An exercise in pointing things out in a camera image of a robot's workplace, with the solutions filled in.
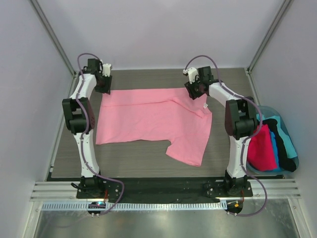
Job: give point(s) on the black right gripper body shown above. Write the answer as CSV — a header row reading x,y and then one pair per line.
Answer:
x,y
193,89

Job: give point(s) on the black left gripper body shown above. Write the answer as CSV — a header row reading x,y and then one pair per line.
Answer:
x,y
99,88

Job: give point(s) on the light pink t shirt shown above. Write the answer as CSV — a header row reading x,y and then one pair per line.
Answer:
x,y
157,115

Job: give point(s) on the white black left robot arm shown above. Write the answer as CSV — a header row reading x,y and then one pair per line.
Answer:
x,y
94,75

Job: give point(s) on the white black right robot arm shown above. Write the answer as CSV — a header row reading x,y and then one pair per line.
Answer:
x,y
240,122

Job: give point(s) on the blue t shirt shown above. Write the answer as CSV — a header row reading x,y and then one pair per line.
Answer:
x,y
275,151

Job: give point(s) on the magenta t shirt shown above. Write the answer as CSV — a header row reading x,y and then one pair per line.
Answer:
x,y
260,151

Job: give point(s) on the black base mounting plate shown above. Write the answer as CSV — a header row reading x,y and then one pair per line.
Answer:
x,y
181,190

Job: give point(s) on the turquoise t shirt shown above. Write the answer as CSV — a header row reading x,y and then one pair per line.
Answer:
x,y
290,149

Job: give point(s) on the black t shirt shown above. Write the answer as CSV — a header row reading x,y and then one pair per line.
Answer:
x,y
285,163

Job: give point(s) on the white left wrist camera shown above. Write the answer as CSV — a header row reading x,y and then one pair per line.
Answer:
x,y
106,69

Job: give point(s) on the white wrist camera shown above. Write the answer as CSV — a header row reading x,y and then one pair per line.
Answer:
x,y
106,69
192,74

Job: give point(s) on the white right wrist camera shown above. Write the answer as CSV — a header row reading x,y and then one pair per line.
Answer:
x,y
192,74

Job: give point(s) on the left aluminium corner post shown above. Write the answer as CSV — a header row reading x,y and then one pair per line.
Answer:
x,y
53,37

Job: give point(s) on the aluminium corner post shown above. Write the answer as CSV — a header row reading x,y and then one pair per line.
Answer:
x,y
286,4
53,37

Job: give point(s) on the right aluminium corner post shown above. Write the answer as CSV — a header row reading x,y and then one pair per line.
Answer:
x,y
286,4

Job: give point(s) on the slotted white cable duct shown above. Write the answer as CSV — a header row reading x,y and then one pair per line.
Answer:
x,y
99,206

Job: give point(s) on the aluminium front frame rail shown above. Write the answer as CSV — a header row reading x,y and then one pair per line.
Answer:
x,y
273,188

